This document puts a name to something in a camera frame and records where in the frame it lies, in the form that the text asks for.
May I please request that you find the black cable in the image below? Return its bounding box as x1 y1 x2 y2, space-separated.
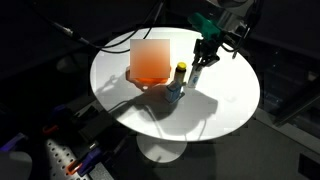
31 0 166 54

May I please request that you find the blue white carton box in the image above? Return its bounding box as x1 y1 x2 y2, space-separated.
165 80 186 105

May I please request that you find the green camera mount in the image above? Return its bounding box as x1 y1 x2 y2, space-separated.
187 12 223 40

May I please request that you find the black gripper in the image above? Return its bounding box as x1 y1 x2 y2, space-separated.
191 30 225 68

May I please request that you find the black device on breadboard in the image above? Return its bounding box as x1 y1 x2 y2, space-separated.
59 108 117 149

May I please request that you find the purple orange spring clamp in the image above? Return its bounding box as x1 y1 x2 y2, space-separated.
65 146 103 177
42 104 70 135

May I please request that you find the orange plastic bag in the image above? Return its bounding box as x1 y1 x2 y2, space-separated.
125 38 173 89

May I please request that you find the white rounded object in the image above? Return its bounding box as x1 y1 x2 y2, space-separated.
0 150 33 180

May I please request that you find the white table pedestal base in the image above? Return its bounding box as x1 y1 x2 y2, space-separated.
135 132 188 164

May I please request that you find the yellow capped bottle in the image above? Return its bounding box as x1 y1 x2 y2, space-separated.
173 61 188 88

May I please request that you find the purple clamp handle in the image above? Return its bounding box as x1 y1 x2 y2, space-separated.
0 132 29 152

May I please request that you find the white bottle blue label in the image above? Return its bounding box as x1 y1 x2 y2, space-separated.
187 64 203 89

